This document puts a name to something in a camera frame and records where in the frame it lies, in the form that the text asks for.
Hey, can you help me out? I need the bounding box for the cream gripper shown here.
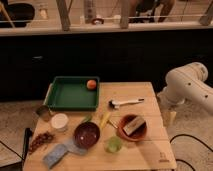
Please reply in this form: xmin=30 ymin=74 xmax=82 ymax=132
xmin=160 ymin=102 xmax=177 ymax=127

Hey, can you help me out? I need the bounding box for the white dish brush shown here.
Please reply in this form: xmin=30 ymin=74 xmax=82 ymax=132
xmin=109 ymin=98 xmax=144 ymax=109

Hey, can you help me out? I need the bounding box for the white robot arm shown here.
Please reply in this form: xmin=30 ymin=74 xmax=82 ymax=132
xmin=157 ymin=62 xmax=213 ymax=127

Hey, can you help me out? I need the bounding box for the green plastic tray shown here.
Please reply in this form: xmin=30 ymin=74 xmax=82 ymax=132
xmin=45 ymin=76 xmax=99 ymax=111

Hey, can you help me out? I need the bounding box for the wooden block eraser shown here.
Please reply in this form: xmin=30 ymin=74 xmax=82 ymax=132
xmin=123 ymin=116 xmax=145 ymax=135

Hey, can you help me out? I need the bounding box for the terracotta orange bowl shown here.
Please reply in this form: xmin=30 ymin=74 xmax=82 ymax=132
xmin=117 ymin=114 xmax=147 ymax=142

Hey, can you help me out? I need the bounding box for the yellow banana toy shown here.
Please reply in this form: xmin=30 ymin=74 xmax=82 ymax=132
xmin=99 ymin=112 xmax=111 ymax=129

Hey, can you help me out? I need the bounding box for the green plastic cup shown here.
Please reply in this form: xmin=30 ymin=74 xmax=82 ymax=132
xmin=105 ymin=136 xmax=122 ymax=153

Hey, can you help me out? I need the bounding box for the orange ball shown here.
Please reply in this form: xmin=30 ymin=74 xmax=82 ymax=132
xmin=87 ymin=80 xmax=97 ymax=90

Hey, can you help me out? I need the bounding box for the green vegetable toy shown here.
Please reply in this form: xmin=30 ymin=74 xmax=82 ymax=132
xmin=82 ymin=115 xmax=92 ymax=123

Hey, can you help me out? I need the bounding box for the dark maroon bowl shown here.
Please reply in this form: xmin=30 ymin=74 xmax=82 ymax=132
xmin=73 ymin=122 xmax=100 ymax=149

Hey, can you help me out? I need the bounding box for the white round container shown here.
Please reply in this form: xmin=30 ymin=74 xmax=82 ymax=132
xmin=51 ymin=113 xmax=69 ymax=132

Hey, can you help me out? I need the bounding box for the small metal cup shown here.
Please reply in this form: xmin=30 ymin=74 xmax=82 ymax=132
xmin=36 ymin=105 xmax=51 ymax=122

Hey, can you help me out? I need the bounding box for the brown dried chili bunch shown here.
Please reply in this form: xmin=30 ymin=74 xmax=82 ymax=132
xmin=29 ymin=132 xmax=54 ymax=153

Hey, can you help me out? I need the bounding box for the black cable right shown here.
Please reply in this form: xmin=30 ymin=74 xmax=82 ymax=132
xmin=169 ymin=133 xmax=213 ymax=171

